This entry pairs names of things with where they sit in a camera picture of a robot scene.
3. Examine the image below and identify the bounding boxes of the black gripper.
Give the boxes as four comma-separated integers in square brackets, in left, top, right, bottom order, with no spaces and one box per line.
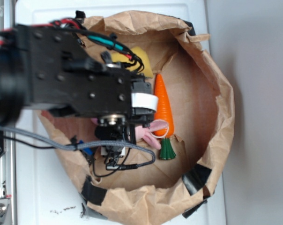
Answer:
[94,78,158,143]

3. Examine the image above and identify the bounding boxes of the pink plush bunny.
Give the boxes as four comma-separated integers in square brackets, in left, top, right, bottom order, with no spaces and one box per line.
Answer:
[90,118,169,150]

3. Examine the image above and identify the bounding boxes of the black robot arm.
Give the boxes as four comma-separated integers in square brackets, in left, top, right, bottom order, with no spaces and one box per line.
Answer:
[0,20,158,132]

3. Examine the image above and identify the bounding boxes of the yellow sponge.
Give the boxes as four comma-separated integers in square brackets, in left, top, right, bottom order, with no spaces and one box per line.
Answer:
[111,46,154,78]

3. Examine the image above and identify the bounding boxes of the orange plastic carrot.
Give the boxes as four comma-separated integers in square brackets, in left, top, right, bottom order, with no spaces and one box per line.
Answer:
[154,74,176,160]

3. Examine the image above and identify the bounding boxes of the brown paper bag bin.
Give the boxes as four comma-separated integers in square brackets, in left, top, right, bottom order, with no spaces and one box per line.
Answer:
[35,9,235,225]

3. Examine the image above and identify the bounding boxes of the white tray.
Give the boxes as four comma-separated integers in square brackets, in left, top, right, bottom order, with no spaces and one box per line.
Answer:
[14,3,227,225]

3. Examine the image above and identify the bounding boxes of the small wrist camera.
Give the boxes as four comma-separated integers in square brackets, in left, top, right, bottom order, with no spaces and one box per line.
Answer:
[101,146,126,170]

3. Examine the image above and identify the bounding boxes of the grey braided cable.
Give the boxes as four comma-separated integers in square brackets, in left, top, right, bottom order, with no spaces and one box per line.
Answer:
[0,123,156,171]

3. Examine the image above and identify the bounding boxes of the metal rail frame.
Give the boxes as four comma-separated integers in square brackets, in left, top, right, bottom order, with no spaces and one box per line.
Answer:
[0,0,17,225]

